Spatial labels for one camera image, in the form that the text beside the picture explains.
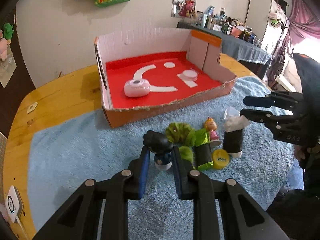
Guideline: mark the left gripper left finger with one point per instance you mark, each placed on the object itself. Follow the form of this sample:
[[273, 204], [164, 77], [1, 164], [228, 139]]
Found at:
[[136, 184]]

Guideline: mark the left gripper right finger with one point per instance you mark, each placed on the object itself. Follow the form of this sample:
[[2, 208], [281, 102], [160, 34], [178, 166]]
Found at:
[[185, 177]]

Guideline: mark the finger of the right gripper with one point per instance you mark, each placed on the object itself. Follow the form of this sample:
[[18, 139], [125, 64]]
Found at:
[[270, 120], [265, 101]]

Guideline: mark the black haired figurine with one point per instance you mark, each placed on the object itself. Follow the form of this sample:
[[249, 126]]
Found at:
[[160, 145]]

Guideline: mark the black roll white cloth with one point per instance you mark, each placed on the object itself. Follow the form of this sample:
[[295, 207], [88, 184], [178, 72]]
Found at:
[[233, 137]]

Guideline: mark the green fuzzy scrunchie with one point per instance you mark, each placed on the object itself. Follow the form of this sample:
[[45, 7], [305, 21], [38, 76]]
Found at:
[[186, 153], [181, 133]]

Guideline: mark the pink white round device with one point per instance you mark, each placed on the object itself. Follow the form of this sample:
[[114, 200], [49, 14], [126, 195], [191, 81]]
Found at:
[[137, 88]]

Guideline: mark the black green foil packet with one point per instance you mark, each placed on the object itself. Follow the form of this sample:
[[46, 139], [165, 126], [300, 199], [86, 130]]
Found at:
[[202, 150]]

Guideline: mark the yellow bottle cap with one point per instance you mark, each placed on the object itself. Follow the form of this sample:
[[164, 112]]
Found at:
[[220, 159]]

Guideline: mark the pink curtain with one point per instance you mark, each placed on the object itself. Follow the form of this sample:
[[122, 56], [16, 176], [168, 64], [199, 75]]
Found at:
[[302, 24]]

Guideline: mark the blue cloth side table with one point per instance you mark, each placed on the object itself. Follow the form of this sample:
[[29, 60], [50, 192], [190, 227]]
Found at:
[[252, 57]]

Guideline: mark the white refrigerator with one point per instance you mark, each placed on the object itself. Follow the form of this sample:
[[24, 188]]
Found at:
[[262, 17]]

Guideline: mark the princess figurine pink dress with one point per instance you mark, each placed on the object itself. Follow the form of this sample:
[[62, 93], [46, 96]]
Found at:
[[211, 127]]

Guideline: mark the blue fluffy towel mat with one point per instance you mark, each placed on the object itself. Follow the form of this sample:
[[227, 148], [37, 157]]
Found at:
[[64, 156]]

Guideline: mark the orange cardboard box tray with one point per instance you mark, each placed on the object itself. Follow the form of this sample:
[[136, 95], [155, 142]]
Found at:
[[159, 55]]

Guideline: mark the white smart device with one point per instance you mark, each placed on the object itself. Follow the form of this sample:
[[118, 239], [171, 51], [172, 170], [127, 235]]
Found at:
[[13, 204]]

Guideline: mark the red plush toy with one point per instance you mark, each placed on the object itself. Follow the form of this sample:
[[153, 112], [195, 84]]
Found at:
[[187, 9]]

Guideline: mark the dark wooden door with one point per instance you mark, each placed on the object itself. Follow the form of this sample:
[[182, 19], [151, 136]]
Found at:
[[16, 82]]

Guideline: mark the plush toys on door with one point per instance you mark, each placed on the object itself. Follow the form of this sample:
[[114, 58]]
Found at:
[[6, 36]]

